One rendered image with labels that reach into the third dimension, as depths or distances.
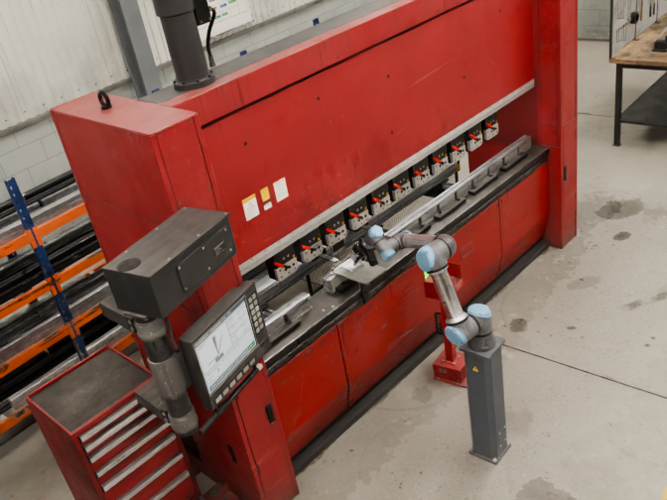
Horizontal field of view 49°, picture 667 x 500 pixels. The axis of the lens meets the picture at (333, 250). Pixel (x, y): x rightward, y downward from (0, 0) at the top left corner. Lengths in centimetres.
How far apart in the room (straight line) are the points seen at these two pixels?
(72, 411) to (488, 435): 219
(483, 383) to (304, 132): 162
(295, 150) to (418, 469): 194
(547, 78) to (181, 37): 302
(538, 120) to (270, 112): 265
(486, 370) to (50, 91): 524
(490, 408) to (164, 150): 221
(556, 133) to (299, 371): 276
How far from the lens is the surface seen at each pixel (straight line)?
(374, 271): 422
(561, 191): 594
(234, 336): 316
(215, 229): 299
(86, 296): 522
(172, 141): 310
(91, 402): 390
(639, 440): 459
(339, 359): 438
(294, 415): 426
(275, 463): 415
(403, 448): 453
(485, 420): 421
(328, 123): 398
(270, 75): 365
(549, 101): 569
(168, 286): 282
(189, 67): 347
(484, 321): 382
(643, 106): 816
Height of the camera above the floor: 324
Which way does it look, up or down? 30 degrees down
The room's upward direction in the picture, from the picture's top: 11 degrees counter-clockwise
